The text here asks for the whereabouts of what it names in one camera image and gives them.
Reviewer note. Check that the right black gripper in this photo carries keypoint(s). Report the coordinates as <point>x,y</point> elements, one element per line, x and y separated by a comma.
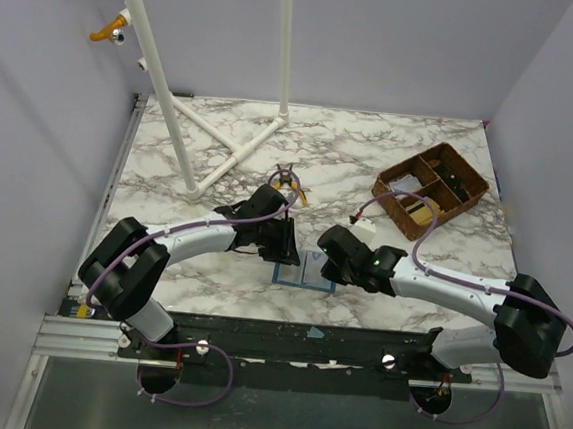
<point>336,258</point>

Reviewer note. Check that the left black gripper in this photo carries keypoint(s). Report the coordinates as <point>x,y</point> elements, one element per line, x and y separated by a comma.
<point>286,251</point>

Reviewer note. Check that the white blue credit card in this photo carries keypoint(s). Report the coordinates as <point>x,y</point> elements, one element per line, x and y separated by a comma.
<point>313,264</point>

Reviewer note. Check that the blue card holder wallet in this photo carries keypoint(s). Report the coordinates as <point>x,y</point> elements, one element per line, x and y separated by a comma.
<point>292,275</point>

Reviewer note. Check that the gold VIP credit card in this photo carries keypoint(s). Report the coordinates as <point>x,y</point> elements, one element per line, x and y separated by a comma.
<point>420,208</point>

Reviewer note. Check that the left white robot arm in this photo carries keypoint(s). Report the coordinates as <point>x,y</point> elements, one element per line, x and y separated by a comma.
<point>123,270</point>

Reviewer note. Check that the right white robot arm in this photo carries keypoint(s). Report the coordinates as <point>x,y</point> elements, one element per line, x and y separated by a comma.
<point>517,322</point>

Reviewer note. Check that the yellow item in basket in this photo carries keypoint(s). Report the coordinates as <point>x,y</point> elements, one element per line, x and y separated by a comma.
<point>432,214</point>

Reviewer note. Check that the white packets in basket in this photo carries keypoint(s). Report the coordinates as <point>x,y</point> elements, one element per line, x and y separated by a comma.
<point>405,183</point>

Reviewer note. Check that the brown woven basket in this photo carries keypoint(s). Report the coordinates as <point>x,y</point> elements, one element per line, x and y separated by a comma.
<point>406,210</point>

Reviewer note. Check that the black item in basket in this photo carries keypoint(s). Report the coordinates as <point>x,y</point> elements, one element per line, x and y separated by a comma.
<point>454,182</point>

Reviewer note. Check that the orange brass tap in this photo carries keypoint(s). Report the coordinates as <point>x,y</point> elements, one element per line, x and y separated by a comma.
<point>113,31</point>

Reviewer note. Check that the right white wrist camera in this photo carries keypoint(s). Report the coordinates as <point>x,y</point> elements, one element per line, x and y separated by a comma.
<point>364,229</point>

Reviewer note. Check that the yellow handled pliers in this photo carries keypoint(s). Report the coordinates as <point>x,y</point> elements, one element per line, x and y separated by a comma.
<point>282,177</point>

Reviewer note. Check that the aluminium extrusion rail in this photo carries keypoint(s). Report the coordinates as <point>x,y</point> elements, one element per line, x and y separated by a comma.
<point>98,340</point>

